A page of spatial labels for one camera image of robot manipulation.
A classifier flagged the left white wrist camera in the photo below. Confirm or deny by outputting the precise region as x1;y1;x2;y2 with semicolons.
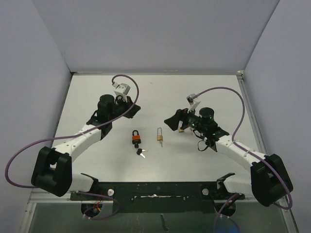
112;82;131;102

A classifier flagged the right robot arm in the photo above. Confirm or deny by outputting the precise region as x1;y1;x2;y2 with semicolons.
164;107;294;207

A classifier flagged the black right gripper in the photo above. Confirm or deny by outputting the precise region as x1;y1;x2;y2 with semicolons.
164;104;207;134

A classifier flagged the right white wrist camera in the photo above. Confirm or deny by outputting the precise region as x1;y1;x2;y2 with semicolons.
187;94;200;113

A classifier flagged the aluminium table frame rail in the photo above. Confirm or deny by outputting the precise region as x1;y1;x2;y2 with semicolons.
237;70;299;233

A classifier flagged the orange black padlock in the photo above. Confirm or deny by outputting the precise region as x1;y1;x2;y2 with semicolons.
132;130;141;145

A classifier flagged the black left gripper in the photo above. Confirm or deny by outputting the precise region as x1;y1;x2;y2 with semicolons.
108;94;140;122

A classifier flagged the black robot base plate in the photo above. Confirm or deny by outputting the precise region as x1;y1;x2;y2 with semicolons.
70;182;231;214

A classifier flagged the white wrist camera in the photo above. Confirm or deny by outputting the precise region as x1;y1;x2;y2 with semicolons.
112;82;131;102
187;94;200;113

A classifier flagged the long shackle brass padlock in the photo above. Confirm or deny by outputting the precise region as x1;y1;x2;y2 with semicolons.
156;127;163;142

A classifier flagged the black headed key bunch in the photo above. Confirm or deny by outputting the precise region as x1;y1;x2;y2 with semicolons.
134;144;148;159

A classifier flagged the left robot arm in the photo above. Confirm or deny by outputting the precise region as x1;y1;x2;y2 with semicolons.
31;94;141;200

